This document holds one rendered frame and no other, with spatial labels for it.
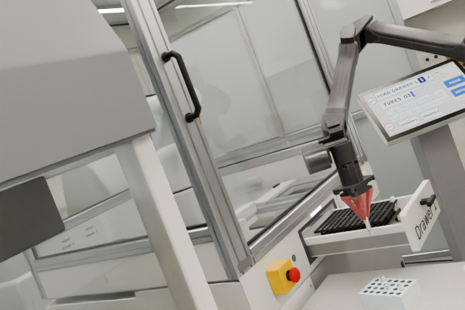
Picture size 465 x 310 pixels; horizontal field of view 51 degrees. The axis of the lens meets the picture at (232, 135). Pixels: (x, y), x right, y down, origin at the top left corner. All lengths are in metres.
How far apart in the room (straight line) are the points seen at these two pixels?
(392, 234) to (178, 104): 0.69
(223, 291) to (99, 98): 0.74
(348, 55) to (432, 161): 1.13
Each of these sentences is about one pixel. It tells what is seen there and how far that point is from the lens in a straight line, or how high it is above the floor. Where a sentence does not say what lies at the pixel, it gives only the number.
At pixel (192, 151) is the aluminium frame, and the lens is 1.21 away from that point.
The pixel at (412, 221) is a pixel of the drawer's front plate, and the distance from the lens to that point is 1.41.
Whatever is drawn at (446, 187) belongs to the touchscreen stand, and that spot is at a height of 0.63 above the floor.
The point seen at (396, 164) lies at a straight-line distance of 3.26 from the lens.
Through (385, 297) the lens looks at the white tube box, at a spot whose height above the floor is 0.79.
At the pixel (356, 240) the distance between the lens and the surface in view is 1.47.
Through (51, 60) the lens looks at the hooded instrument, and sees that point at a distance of 0.71.
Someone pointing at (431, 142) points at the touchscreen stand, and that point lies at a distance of 2.49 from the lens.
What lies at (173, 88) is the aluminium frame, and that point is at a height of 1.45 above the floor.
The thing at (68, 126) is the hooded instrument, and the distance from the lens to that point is 0.68.
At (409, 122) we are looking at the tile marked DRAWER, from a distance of 2.36.
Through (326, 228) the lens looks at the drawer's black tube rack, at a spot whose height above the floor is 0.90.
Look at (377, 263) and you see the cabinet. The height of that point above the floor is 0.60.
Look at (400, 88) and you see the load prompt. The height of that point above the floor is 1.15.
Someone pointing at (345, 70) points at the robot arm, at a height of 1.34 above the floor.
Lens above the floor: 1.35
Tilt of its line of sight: 3 degrees down
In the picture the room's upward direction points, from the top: 21 degrees counter-clockwise
